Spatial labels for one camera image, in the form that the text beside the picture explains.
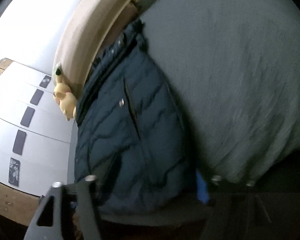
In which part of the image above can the dark navy puffer jacket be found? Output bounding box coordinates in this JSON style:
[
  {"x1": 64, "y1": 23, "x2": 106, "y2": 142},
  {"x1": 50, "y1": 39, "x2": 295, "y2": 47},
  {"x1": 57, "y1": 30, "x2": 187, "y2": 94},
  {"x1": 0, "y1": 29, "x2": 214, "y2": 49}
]
[{"x1": 75, "y1": 20, "x2": 197, "y2": 215}]

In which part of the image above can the white wardrobe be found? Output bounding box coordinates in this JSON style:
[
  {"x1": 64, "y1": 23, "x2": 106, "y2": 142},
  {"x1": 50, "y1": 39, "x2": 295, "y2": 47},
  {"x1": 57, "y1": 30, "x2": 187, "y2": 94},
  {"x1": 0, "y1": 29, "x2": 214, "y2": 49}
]
[{"x1": 0, "y1": 62, "x2": 74, "y2": 196}]

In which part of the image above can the yellow plush toy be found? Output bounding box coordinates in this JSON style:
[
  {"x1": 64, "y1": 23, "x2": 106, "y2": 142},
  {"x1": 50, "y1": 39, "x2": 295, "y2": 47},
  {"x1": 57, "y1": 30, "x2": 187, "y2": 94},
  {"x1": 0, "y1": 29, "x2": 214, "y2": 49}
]
[{"x1": 53, "y1": 62, "x2": 77, "y2": 121}]

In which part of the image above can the beige wooden headboard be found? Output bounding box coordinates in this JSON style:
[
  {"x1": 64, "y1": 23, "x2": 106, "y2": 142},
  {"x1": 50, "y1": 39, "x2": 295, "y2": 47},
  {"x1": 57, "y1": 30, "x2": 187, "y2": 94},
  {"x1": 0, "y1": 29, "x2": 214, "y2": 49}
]
[{"x1": 53, "y1": 0, "x2": 131, "y2": 98}]

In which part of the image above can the grey bed sheet mattress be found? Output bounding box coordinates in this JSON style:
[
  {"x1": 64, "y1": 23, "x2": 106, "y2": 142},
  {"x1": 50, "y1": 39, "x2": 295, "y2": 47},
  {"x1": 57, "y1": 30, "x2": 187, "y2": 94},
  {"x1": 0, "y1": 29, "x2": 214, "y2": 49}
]
[{"x1": 137, "y1": 0, "x2": 300, "y2": 183}]

